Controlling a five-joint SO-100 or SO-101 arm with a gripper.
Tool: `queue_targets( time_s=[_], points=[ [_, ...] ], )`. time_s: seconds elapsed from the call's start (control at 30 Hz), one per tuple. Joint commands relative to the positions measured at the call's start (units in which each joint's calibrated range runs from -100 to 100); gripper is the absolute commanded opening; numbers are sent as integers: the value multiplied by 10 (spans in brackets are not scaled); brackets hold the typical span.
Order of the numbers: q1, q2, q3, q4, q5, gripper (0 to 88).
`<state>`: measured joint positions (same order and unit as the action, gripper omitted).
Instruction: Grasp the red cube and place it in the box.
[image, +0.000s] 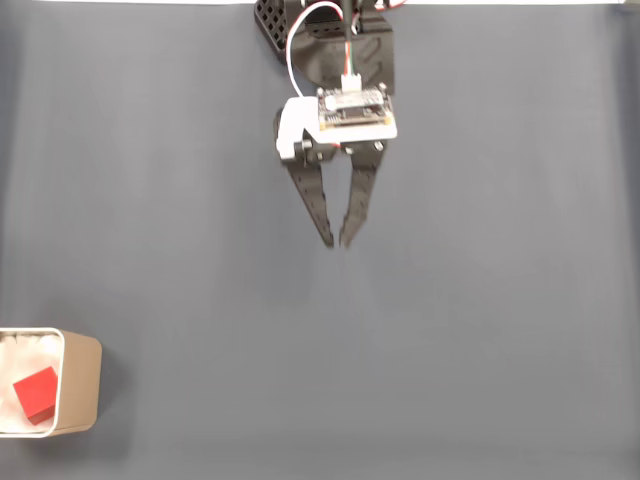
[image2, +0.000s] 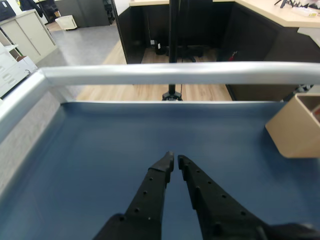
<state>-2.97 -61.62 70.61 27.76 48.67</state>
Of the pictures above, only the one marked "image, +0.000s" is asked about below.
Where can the red cube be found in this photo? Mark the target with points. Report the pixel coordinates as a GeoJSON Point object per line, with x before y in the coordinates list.
{"type": "Point", "coordinates": [35, 395]}

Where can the beige box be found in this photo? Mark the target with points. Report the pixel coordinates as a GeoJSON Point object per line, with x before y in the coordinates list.
{"type": "Point", "coordinates": [80, 385]}

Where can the white tissue paper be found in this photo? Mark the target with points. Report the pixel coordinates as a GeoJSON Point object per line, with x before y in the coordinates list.
{"type": "Point", "coordinates": [20, 350]}

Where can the camera board on white mount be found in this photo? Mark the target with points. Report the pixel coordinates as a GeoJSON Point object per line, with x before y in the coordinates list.
{"type": "Point", "coordinates": [350, 112]}

